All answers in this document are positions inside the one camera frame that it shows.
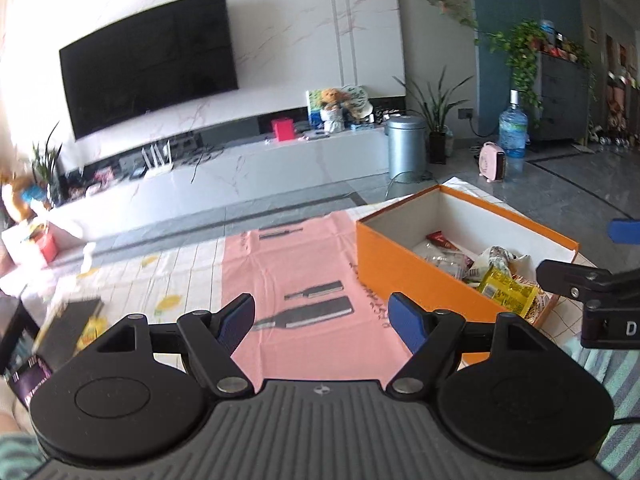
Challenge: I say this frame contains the yellow snack packet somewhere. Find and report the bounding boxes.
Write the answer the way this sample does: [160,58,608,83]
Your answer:
[477,266,541,319]

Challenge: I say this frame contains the dark grey cabinet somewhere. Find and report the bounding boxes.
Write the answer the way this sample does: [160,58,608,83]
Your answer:
[530,52,594,142]

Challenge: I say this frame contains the checked lemon print tablecloth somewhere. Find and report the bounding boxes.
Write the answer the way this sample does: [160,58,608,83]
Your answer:
[0,176,608,361]

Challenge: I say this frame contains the white marble television console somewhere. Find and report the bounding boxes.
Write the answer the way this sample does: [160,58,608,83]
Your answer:
[45,125,397,242]

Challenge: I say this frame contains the black book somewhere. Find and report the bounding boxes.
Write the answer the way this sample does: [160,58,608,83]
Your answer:
[35,299,105,371]

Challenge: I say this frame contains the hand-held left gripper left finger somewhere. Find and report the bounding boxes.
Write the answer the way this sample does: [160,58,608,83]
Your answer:
[91,293,258,397]

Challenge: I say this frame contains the pothos plant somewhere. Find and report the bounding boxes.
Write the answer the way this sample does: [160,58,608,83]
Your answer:
[475,19,549,116]

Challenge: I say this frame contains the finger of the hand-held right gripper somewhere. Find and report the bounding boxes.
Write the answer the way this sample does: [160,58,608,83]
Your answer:
[536,258,640,312]
[609,218,640,245]

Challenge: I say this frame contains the pink knife print mat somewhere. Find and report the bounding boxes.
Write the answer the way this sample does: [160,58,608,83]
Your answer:
[221,210,402,382]

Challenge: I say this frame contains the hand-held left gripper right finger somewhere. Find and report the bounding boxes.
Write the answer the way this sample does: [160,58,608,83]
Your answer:
[385,292,552,398]

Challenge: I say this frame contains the landscape picture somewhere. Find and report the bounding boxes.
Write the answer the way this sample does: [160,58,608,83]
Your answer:
[306,89,331,129]

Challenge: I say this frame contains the black side table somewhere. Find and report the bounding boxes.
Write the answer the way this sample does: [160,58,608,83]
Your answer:
[0,294,41,376]

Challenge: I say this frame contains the long leaf plant black pot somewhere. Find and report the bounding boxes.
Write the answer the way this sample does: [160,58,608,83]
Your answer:
[392,65,474,165]

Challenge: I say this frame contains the teal striped cloth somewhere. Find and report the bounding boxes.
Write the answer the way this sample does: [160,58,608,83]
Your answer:
[565,340,640,480]

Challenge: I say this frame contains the orange cardboard box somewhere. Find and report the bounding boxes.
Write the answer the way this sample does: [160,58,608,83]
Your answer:
[356,184,582,367]

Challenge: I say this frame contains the silver trash can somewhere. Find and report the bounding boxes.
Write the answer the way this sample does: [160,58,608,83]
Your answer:
[386,114,429,179]

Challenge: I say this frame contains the small yellow box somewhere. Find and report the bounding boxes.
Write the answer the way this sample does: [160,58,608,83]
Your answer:
[75,315,109,354]

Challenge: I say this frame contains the large blue water bottle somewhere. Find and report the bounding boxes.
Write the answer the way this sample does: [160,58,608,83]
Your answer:
[498,89,529,159]

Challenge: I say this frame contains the teddy bear in white basket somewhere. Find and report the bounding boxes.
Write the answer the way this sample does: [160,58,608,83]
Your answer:
[320,87,349,134]

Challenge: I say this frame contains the row of shoes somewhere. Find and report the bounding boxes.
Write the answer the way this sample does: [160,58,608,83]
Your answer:
[587,120,640,147]

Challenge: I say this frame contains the beige snack packet white band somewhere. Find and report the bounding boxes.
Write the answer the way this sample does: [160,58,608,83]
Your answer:
[472,246,531,281]

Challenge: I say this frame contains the white router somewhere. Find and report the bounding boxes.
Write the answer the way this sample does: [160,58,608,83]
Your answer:
[142,142,176,179]

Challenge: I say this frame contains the red stick biscuit packet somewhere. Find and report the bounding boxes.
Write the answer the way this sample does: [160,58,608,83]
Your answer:
[426,231,474,266]

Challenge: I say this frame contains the pink fan heater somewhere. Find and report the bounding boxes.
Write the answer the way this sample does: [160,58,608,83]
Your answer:
[478,141,507,182]

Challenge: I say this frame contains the purple packet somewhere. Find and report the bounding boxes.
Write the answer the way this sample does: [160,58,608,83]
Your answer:
[7,355,54,406]

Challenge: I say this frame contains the round paper fan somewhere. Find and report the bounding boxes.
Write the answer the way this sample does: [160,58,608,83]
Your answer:
[345,85,374,121]

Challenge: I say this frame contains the black cables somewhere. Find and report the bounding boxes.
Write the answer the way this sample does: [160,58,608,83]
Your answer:
[189,145,227,187]

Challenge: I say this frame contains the clear packet of pale balls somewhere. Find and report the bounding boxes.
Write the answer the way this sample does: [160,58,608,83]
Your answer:
[412,240,471,281]

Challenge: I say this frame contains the orchid plant in dark vase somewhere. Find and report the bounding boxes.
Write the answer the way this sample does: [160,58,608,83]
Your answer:
[30,122,66,209]

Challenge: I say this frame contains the black wall television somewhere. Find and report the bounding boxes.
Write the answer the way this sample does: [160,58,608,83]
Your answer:
[59,0,240,141]

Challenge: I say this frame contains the red and white box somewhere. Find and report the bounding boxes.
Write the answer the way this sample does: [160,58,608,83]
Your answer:
[20,222,61,264]

